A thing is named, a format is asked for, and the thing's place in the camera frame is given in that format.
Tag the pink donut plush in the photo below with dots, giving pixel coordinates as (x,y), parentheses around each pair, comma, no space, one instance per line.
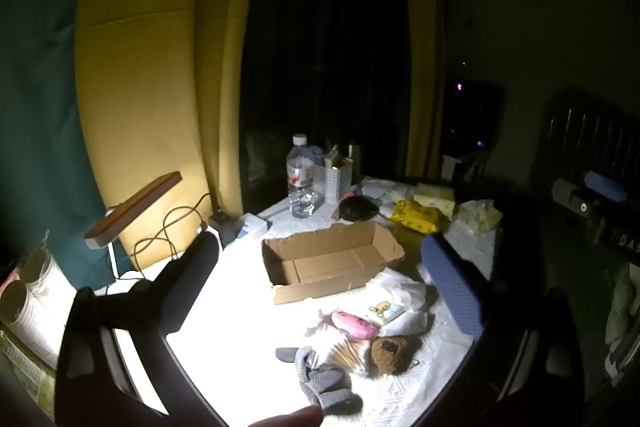
(356,325)

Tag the clear plastic water bottle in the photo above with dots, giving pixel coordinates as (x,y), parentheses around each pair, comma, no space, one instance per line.
(301,177)

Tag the white paper sheets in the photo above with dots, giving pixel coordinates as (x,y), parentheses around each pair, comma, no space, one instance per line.
(387,189)

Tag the dark slatted furniture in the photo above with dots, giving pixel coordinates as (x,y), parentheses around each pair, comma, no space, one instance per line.
(585,142)

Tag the white woven plastic basket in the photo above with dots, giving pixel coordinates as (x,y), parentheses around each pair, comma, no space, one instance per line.
(332,183)

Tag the stack of paper cups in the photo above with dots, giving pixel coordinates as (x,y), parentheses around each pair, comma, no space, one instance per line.
(30,327)
(45,274)

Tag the green printed box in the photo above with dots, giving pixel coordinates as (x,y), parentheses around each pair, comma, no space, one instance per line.
(27,382)

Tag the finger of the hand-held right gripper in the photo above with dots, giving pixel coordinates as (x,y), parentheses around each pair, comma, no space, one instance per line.
(606,186)
(580,204)

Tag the dark appliance with lights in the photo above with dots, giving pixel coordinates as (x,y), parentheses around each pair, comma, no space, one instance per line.
(472,112)

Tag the pale yellow tissue pack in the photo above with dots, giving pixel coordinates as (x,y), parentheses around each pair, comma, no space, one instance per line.
(434,189)
(435,204)

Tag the grey knit shoe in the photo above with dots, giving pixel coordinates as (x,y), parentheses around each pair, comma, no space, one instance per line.
(320,387)

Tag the white plastic bag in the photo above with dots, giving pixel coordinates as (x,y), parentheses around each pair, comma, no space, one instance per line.
(405,294)

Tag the brown bear plush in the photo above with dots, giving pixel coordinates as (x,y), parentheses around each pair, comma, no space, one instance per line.
(395,354)

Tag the cotton swab pack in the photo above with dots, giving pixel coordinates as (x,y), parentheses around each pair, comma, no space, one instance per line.
(345,357)

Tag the small bear print pack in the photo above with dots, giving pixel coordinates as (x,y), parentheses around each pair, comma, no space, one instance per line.
(384,312)

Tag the narrow yellow curtain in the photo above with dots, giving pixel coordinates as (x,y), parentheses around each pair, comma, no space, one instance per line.
(422,32)

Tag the wide yellow curtain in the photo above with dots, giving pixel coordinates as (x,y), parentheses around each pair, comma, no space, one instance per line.
(145,57)

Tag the steel thermos flask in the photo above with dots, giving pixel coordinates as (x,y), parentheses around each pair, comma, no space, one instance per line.
(353,152)

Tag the yellow plastic packet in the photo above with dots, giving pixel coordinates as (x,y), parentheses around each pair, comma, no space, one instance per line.
(417,214)

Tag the cardboard box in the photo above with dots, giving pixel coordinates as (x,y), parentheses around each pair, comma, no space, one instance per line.
(325,267)

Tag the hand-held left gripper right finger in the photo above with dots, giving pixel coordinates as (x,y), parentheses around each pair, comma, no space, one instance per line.
(452,282)

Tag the dark chair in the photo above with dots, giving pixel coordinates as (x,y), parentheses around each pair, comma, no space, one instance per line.
(467,169)

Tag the crumpled clear plastic bag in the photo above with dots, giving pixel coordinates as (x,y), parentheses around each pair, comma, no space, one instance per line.
(480,217)

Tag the small white object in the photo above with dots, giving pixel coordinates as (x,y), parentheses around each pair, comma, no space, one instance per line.
(387,209)

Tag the person's left hand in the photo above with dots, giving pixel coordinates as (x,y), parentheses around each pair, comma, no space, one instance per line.
(290,418)

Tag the wooden desk lamp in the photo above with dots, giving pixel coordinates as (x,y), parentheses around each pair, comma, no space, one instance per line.
(132,212)

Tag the green curtain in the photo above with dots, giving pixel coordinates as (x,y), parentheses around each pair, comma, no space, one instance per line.
(35,107)

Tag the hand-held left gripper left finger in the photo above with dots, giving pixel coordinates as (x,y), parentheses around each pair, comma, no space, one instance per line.
(195,263)

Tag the blue face mask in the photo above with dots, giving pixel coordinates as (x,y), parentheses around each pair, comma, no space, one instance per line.
(316,154)

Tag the black round pouch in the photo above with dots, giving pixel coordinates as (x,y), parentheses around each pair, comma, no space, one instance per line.
(357,209)

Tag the power adapter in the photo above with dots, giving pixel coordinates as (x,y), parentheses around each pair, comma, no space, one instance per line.
(222,224)

